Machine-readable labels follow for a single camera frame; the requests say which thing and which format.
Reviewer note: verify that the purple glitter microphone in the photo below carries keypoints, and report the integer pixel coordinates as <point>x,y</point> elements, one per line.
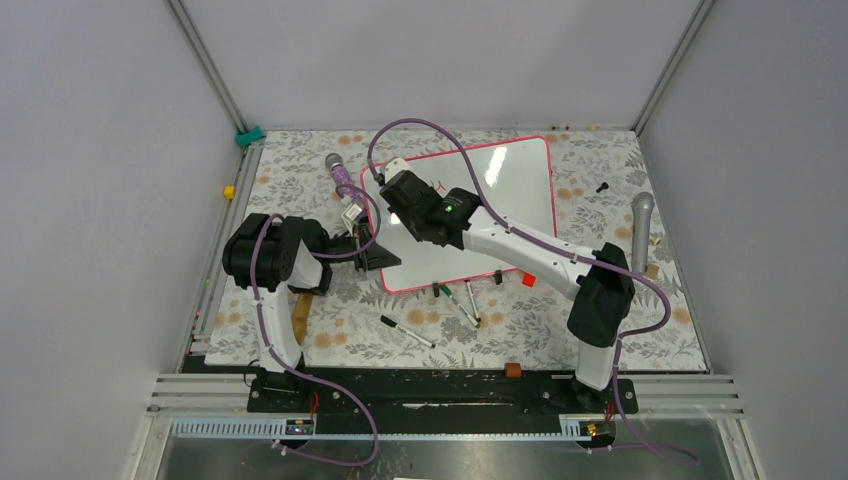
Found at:
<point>342,178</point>

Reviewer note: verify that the small orange red block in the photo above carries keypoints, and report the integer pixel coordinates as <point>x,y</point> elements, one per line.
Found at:
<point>529,280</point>

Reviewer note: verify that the wooden rolling pin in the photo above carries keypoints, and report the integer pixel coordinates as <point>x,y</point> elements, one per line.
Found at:
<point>300,315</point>

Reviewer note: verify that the silver microphone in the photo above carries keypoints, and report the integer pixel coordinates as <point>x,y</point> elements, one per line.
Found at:
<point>642,207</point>

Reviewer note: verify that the pink framed whiteboard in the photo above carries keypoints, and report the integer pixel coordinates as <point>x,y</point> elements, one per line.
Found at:
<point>516,177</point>

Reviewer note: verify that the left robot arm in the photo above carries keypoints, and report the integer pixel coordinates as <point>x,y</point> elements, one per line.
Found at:
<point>270,257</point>

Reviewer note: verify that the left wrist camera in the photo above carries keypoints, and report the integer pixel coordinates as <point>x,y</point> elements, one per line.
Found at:
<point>352,215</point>

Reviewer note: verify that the small wooden cube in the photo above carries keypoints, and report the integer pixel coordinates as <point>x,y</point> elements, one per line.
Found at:
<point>652,271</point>

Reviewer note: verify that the teal corner clamp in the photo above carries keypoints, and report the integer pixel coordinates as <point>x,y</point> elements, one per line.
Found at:
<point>249,137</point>

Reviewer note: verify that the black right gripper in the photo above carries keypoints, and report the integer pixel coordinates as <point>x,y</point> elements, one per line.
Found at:
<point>404,219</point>

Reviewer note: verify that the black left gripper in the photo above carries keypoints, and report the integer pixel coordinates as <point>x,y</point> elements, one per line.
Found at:
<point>377,258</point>

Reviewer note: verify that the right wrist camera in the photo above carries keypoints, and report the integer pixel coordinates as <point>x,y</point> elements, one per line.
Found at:
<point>388,170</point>

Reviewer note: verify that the blue capped marker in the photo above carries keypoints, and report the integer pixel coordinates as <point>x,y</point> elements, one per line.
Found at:
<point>472,300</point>

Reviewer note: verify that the black capped marker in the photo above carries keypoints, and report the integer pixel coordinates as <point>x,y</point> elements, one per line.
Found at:
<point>407,332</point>

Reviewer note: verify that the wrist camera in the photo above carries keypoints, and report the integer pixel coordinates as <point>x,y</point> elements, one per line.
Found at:
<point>352,215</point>
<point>388,170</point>

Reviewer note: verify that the green capped marker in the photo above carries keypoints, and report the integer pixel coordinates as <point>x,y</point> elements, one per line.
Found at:
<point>475,322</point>

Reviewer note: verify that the brown small cube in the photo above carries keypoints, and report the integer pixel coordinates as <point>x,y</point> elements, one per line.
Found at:
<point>512,370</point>

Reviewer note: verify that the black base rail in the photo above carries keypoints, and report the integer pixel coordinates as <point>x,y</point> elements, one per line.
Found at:
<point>421,401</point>

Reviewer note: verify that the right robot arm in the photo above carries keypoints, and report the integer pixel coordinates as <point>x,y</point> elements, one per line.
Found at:
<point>597,281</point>

